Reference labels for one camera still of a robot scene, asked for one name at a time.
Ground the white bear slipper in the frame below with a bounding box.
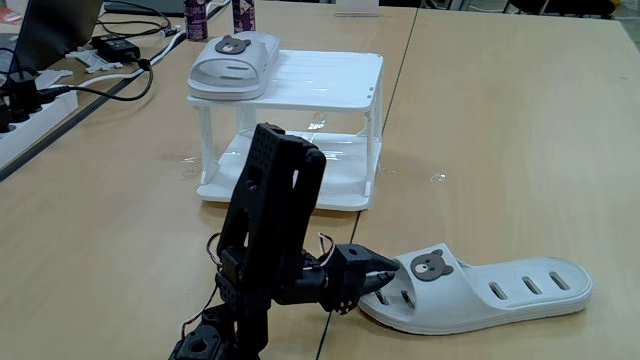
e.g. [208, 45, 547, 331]
[358, 243, 594, 336]
[187, 30, 281, 101]

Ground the white open-sided box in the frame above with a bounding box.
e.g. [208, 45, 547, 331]
[187, 48, 386, 212]

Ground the white card stand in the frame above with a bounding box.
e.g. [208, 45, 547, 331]
[334, 0, 380, 18]

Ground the purple drink can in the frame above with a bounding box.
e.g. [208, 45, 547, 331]
[183, 0, 209, 42]
[231, 0, 257, 34]

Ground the black chair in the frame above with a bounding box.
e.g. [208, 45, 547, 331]
[504, 0, 616, 19]

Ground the black power adapter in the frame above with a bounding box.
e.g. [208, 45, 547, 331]
[91, 33, 142, 63]

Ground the white flat printed part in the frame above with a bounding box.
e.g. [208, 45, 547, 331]
[64, 48, 124, 75]

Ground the dark flat device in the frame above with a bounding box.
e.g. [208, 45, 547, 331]
[103, 0, 186, 17]

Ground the white power strip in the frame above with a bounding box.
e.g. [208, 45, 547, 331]
[0, 89, 80, 169]

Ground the white flat scrap piece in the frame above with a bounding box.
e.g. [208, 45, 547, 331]
[34, 68, 74, 91]

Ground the black plug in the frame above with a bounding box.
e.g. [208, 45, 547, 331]
[3, 69, 42, 124]

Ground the dark laptop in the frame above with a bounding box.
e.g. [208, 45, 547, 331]
[0, 0, 105, 76]

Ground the white cable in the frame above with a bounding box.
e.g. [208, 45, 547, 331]
[74, 29, 189, 89]

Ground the black adapter cable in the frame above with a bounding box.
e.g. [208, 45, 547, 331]
[37, 58, 155, 103]

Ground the black looped cable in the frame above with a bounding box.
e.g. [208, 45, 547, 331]
[97, 0, 174, 40]

